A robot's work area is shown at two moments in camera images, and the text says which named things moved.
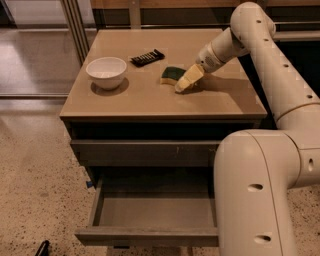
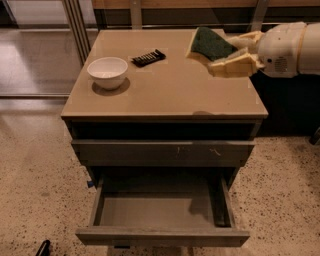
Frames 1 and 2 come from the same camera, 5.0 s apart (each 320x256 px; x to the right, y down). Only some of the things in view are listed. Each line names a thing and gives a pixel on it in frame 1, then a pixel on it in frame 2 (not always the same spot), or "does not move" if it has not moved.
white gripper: (207, 61) -> (279, 49)
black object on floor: (43, 249) does not move
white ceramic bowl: (107, 73) does not move
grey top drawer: (147, 153) does not move
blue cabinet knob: (89, 184) does not move
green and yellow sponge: (171, 75) -> (208, 44)
